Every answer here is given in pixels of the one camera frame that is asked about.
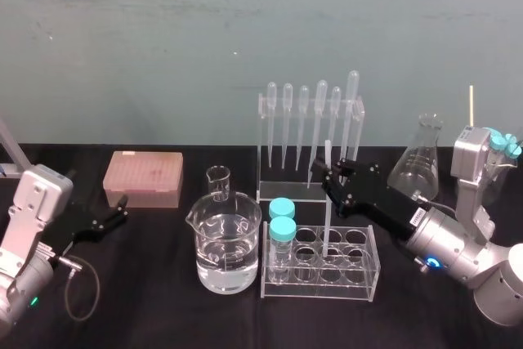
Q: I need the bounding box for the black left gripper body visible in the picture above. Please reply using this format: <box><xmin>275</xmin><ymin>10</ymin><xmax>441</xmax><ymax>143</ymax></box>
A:
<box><xmin>43</xmin><ymin>196</ymin><xmax>104</xmax><ymax>259</ymax></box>

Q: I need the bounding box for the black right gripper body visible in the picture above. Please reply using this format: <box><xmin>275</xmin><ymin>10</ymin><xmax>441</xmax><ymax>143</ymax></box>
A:
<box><xmin>341</xmin><ymin>161</ymin><xmax>427</xmax><ymax>241</ymax></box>

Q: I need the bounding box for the clear glass stirring rod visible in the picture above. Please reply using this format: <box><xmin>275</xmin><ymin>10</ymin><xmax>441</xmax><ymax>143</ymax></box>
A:
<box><xmin>323</xmin><ymin>139</ymin><xmax>333</xmax><ymax>261</ymax></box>

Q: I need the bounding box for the pink pipette tip box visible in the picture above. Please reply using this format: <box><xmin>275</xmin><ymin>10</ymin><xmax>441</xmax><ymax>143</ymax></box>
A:
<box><xmin>102</xmin><ymin>150</ymin><xmax>184</xmax><ymax>209</ymax></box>

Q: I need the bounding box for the clear glass conical flask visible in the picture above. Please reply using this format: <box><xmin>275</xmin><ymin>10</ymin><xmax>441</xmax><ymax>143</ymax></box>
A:
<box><xmin>387</xmin><ymin>113</ymin><xmax>445</xmax><ymax>204</ymax></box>

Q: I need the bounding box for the clear acrylic pipette stand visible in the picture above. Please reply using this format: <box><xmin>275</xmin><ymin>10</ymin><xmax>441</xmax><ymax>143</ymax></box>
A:
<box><xmin>257</xmin><ymin>92</ymin><xmax>366</xmax><ymax>204</ymax></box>

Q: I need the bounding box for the clear vial with blue cap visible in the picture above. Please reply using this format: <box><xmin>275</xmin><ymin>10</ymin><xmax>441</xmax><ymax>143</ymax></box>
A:
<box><xmin>268</xmin><ymin>197</ymin><xmax>297</xmax><ymax>222</ymax></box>
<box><xmin>268</xmin><ymin>216</ymin><xmax>298</xmax><ymax>285</ymax></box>

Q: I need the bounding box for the clear acrylic test tube rack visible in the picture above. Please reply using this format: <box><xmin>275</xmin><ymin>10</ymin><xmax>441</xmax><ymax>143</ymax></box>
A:
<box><xmin>260</xmin><ymin>220</ymin><xmax>382</xmax><ymax>290</ymax></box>

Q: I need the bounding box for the grey metal stand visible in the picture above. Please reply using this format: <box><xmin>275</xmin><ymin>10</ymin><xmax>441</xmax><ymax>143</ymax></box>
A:
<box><xmin>0</xmin><ymin>117</ymin><xmax>33</xmax><ymax>179</ymax></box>

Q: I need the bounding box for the black table cloth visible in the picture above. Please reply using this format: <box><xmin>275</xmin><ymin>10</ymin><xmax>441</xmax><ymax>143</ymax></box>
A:
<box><xmin>0</xmin><ymin>143</ymin><xmax>523</xmax><ymax>349</ymax></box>

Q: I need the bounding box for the small empty glass beaker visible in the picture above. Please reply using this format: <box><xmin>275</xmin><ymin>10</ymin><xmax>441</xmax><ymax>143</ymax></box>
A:
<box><xmin>205</xmin><ymin>165</ymin><xmax>230</xmax><ymax>204</ymax></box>

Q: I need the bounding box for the large glass beaker with water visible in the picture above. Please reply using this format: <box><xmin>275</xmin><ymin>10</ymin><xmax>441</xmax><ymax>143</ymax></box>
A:
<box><xmin>185</xmin><ymin>191</ymin><xmax>263</xmax><ymax>295</ymax></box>

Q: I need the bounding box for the clear bottle with blue cap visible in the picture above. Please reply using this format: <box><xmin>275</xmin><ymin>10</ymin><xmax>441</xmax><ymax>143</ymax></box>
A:
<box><xmin>503</xmin><ymin>132</ymin><xmax>523</xmax><ymax>170</ymax></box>
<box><xmin>487</xmin><ymin>135</ymin><xmax>508</xmax><ymax>203</ymax></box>

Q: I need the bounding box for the thin dark left wrist cable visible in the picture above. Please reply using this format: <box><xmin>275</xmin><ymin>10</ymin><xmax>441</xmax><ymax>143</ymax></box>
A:
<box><xmin>56</xmin><ymin>255</ymin><xmax>102</xmax><ymax>333</ymax></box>

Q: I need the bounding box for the thin dark wrist cable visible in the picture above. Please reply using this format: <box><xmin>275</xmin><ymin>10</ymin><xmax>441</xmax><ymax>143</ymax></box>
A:
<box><xmin>56</xmin><ymin>255</ymin><xmax>102</xmax><ymax>333</ymax></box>
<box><xmin>411</xmin><ymin>190</ymin><xmax>456</xmax><ymax>214</ymax></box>

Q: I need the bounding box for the thin dark right wrist cable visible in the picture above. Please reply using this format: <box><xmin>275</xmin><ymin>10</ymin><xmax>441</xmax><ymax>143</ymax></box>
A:
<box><xmin>411</xmin><ymin>190</ymin><xmax>456</xmax><ymax>214</ymax></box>

